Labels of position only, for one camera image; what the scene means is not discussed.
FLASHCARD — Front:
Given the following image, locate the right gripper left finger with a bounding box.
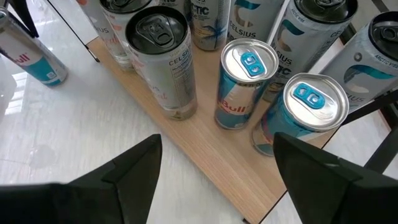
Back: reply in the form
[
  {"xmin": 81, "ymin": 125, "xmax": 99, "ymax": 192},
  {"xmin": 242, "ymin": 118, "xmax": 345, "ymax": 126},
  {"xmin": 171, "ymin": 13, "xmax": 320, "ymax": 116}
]
[{"xmin": 0, "ymin": 133, "xmax": 163, "ymax": 224}]

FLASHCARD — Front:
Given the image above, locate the Red Bull can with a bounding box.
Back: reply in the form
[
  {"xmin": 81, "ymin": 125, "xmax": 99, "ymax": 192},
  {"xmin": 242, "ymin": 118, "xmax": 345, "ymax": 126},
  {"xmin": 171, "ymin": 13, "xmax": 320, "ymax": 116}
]
[
  {"xmin": 0, "ymin": 7, "xmax": 68, "ymax": 87},
  {"xmin": 213, "ymin": 38, "xmax": 280, "ymax": 131}
]

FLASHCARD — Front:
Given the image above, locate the wooden shelf with black frame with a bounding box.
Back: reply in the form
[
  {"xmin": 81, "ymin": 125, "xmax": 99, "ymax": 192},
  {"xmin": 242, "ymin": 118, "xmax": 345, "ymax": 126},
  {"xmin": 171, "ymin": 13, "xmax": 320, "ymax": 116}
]
[{"xmin": 6, "ymin": 0, "xmax": 398, "ymax": 224}]

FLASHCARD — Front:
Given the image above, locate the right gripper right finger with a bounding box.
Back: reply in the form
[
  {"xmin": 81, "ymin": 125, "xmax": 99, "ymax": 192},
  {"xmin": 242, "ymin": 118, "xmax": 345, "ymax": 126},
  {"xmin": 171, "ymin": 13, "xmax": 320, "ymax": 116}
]
[{"xmin": 272, "ymin": 131, "xmax": 398, "ymax": 224}]

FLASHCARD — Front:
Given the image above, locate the silver blue beverage can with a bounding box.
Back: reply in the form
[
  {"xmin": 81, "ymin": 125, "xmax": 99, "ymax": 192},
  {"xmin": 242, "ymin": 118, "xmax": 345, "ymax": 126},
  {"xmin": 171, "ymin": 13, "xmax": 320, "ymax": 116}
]
[
  {"xmin": 251, "ymin": 72, "xmax": 350, "ymax": 157},
  {"xmin": 157, "ymin": 0, "xmax": 191, "ymax": 10}
]

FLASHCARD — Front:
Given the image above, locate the Celsius Tropical Vibe can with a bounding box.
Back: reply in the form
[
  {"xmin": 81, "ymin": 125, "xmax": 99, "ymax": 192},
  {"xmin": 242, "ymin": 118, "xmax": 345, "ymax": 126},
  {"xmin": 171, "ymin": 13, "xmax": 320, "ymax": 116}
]
[
  {"xmin": 98, "ymin": 0, "xmax": 156, "ymax": 72},
  {"xmin": 76, "ymin": 0, "xmax": 114, "ymax": 58}
]

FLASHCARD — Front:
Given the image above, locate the black-top Celsius can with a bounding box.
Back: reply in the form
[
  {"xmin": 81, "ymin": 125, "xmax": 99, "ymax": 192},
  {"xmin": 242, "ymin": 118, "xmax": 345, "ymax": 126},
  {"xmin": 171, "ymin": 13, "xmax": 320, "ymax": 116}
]
[{"xmin": 125, "ymin": 5, "xmax": 199, "ymax": 121}]

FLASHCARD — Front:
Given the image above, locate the Celsius Arctic Vibe can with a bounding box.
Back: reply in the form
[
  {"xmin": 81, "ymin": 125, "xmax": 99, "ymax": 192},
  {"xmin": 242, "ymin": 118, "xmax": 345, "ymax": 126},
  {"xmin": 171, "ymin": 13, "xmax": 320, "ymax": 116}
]
[
  {"xmin": 262, "ymin": 0, "xmax": 359, "ymax": 103},
  {"xmin": 320, "ymin": 11, "xmax": 398, "ymax": 114},
  {"xmin": 228, "ymin": 0, "xmax": 285, "ymax": 44},
  {"xmin": 188, "ymin": 0, "xmax": 231, "ymax": 52}
]

